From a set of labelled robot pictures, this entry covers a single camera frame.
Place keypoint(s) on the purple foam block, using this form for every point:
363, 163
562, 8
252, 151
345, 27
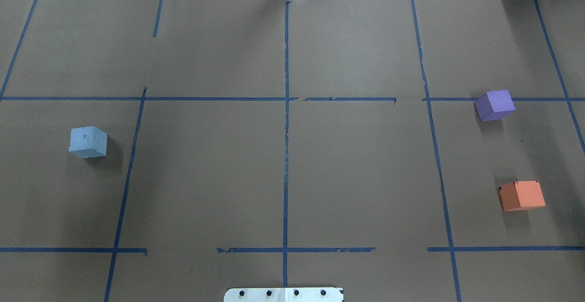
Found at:
494, 105

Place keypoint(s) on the light blue foam block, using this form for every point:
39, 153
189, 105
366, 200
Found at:
88, 142

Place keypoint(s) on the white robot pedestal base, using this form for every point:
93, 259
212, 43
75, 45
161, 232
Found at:
285, 294

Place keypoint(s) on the orange foam block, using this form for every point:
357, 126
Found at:
521, 195

